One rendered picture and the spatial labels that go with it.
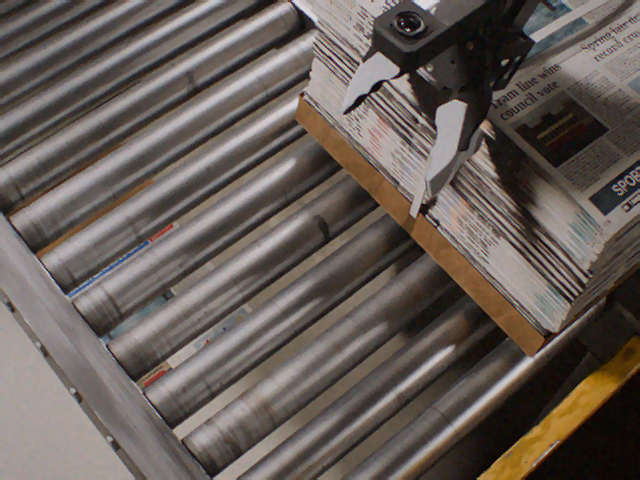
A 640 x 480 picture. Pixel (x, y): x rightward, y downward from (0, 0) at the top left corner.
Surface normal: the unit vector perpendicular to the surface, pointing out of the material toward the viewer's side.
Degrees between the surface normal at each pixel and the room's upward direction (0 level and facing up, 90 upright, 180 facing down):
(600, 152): 5
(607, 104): 6
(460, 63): 59
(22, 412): 0
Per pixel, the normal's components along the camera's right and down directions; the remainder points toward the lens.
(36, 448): 0.04, -0.50
